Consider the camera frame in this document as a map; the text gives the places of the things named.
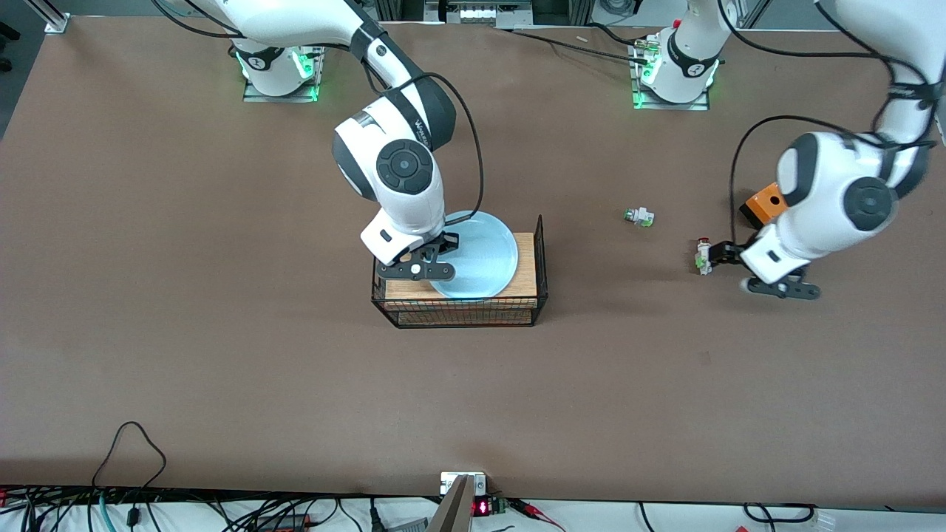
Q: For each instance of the light blue plate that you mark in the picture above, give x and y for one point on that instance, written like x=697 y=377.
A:
x=480 y=255

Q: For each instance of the control box with lights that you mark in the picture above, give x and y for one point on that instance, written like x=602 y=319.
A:
x=480 y=13

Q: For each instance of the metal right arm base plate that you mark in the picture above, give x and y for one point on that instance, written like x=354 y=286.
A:
x=255 y=94

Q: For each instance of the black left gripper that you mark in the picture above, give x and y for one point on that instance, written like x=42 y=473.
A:
x=728 y=253

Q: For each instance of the orange button box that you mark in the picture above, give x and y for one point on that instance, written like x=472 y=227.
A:
x=761 y=205

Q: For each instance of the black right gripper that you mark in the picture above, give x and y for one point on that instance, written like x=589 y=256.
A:
x=448 y=240

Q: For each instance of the wooden shelf board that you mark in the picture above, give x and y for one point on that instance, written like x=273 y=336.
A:
x=525 y=273

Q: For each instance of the silver mounting plate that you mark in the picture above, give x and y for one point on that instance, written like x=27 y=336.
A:
x=446 y=482

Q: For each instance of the red digit display module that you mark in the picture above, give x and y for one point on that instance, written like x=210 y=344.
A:
x=482 y=507

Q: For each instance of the aluminium frame profile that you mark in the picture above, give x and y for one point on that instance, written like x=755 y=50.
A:
x=52 y=18

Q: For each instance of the green push button switch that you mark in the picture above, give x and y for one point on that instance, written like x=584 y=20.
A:
x=640 y=216

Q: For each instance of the grey camera mount bar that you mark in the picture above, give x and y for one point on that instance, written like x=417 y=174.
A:
x=452 y=510

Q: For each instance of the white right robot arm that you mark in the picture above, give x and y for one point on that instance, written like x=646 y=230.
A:
x=403 y=170

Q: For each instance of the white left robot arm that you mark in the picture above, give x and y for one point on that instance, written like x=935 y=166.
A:
x=828 y=185

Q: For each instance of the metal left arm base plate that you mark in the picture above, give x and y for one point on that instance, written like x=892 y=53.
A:
x=644 y=103

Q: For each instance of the red test probe lead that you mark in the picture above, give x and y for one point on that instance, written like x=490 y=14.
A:
x=536 y=511

